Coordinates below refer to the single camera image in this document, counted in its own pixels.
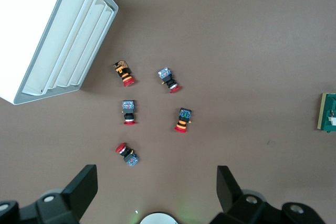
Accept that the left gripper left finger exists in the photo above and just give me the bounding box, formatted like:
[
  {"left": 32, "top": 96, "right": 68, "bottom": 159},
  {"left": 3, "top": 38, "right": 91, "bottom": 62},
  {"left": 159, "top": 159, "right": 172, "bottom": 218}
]
[{"left": 0, "top": 164, "right": 98, "bottom": 224}]

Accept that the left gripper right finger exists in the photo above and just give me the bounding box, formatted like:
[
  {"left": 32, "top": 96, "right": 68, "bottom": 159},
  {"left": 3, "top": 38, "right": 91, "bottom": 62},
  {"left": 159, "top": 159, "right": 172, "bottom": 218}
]
[{"left": 209, "top": 165, "right": 328, "bottom": 224}]

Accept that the green load switch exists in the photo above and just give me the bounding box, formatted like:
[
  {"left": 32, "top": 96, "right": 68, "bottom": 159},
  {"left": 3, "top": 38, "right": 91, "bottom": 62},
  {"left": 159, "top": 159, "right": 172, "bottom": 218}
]
[{"left": 316, "top": 92, "right": 336, "bottom": 133}]

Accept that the red button grey contact block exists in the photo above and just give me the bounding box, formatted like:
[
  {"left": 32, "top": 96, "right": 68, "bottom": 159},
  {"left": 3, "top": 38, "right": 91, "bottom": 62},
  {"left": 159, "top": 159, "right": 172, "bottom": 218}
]
[
  {"left": 115, "top": 142, "right": 140, "bottom": 168},
  {"left": 121, "top": 100, "right": 139, "bottom": 126}
]

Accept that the red button orange striped collar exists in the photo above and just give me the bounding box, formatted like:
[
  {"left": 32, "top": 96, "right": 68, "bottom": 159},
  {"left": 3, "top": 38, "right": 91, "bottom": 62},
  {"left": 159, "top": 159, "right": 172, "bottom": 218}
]
[{"left": 174, "top": 107, "right": 194, "bottom": 133}]

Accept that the red button orange contact block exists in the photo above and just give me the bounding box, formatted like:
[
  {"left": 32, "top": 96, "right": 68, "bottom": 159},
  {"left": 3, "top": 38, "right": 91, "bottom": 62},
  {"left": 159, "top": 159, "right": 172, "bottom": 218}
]
[{"left": 112, "top": 60, "right": 134, "bottom": 88}]

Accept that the red button silver collar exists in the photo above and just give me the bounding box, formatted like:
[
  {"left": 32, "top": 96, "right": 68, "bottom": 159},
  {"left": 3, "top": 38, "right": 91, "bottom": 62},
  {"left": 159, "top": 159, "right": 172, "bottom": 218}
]
[{"left": 157, "top": 68, "right": 182, "bottom": 94}]

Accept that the brown table cover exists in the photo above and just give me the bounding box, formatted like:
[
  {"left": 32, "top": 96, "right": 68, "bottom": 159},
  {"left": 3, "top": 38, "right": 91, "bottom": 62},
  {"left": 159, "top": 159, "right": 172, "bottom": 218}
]
[{"left": 0, "top": 0, "right": 336, "bottom": 224}]

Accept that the white slotted storage rack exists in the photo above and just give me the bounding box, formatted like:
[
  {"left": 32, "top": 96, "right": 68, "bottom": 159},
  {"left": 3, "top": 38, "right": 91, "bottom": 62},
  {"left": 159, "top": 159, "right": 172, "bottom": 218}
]
[{"left": 0, "top": 0, "right": 119, "bottom": 106}]

